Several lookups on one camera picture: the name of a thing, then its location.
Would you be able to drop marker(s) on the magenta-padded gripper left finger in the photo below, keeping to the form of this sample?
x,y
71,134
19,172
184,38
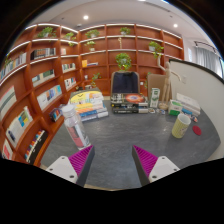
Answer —
x,y
63,166

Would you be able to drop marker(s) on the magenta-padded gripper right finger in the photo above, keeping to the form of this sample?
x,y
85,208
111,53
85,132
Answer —
x,y
161,166

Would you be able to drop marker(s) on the clear bottle with pink label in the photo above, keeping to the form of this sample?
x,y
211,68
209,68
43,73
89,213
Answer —
x,y
76,128

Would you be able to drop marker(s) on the yellow striped white mug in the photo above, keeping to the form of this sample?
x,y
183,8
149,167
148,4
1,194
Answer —
x,y
180,126

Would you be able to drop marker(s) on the flat round red coaster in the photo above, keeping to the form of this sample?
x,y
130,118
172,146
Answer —
x,y
197,130

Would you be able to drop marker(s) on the round printed sticker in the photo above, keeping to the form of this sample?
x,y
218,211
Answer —
x,y
152,110
194,119
162,111

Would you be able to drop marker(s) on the green and white tissue box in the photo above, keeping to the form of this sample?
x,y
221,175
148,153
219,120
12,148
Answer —
x,y
174,108

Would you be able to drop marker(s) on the stack of colourful books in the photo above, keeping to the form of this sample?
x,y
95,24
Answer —
x,y
87,103

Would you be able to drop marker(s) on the stack of black books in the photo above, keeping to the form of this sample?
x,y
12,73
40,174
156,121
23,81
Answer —
x,y
128,107

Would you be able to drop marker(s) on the tall green and white carton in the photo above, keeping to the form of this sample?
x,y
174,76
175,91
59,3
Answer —
x,y
155,97

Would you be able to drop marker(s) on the book with orange circle cover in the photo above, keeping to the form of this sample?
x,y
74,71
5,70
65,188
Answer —
x,y
135,98

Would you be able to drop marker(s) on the tan upholstered chair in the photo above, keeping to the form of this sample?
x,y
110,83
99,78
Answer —
x,y
155,85

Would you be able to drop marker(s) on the orange wooden shelf unit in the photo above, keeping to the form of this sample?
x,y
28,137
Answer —
x,y
30,90

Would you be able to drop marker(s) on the white partition with black top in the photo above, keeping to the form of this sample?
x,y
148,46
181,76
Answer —
x,y
200,86

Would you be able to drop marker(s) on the grey curtain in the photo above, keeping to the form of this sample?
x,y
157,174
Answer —
x,y
208,60

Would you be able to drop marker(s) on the ceiling lights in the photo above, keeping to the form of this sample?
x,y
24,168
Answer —
x,y
86,17

